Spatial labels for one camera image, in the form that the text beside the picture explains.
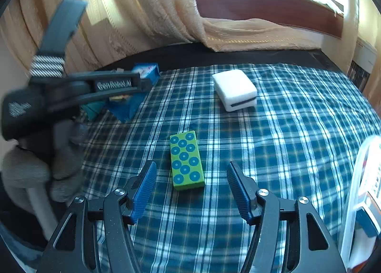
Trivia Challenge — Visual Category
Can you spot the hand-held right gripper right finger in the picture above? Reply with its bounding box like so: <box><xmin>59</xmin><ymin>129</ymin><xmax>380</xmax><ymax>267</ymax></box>
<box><xmin>226</xmin><ymin>161</ymin><xmax>347</xmax><ymax>273</ymax></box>

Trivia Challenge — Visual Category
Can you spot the white tube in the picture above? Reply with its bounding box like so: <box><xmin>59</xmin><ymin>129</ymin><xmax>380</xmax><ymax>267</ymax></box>
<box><xmin>27</xmin><ymin>187</ymin><xmax>59</xmax><ymax>239</ymax></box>

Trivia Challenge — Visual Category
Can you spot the person's left hand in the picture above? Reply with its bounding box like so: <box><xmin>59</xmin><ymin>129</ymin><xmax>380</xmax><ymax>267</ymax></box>
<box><xmin>1</xmin><ymin>119</ymin><xmax>90</xmax><ymax>202</ymax></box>

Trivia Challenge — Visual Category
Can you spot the clear plastic container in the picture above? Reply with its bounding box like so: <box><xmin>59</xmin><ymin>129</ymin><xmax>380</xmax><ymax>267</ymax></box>
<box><xmin>339</xmin><ymin>135</ymin><xmax>381</xmax><ymax>273</ymax></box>

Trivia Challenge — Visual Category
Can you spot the blue plaid blanket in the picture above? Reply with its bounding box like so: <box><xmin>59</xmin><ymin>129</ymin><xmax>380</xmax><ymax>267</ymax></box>
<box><xmin>77</xmin><ymin>63</ymin><xmax>381</xmax><ymax>273</ymax></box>

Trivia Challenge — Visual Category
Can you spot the brown wooden window sill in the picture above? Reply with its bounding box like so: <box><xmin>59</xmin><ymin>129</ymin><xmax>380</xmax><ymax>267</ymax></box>
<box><xmin>190</xmin><ymin>0</ymin><xmax>346</xmax><ymax>39</ymax></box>

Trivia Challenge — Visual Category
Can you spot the white sponge with black stripe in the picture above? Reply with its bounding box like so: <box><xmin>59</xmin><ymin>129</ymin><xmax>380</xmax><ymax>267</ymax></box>
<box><xmin>212</xmin><ymin>71</ymin><xmax>258</xmax><ymax>113</ymax></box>

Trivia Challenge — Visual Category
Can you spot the white cloth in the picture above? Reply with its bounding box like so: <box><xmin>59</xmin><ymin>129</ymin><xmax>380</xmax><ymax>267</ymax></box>
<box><xmin>311</xmin><ymin>0</ymin><xmax>344</xmax><ymax>17</ymax></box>

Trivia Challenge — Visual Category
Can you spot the beige lace curtain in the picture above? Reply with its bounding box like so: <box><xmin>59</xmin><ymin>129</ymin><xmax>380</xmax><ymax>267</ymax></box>
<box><xmin>339</xmin><ymin>0</ymin><xmax>381</xmax><ymax>101</ymax></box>
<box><xmin>0</xmin><ymin>0</ymin><xmax>325</xmax><ymax>75</ymax></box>

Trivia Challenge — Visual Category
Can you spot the green block with blue dots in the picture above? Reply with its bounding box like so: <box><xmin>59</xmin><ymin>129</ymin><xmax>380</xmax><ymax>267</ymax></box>
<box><xmin>170</xmin><ymin>130</ymin><xmax>206</xmax><ymax>192</ymax></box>

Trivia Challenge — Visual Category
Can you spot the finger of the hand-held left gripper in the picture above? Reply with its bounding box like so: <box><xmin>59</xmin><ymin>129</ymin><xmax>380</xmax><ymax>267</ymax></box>
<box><xmin>139</xmin><ymin>73</ymin><xmax>154</xmax><ymax>93</ymax></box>

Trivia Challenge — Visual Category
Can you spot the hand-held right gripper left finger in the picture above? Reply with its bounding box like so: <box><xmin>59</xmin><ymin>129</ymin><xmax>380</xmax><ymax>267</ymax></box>
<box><xmin>36</xmin><ymin>160</ymin><xmax>158</xmax><ymax>273</ymax></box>

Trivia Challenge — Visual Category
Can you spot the white radiator unit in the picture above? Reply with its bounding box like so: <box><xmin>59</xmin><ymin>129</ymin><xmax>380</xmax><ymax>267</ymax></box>
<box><xmin>347</xmin><ymin>36</ymin><xmax>377</xmax><ymax>94</ymax></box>

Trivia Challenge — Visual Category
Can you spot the black mattress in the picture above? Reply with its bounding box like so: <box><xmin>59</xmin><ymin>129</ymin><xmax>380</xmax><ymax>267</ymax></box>
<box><xmin>95</xmin><ymin>43</ymin><xmax>349</xmax><ymax>77</ymax></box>

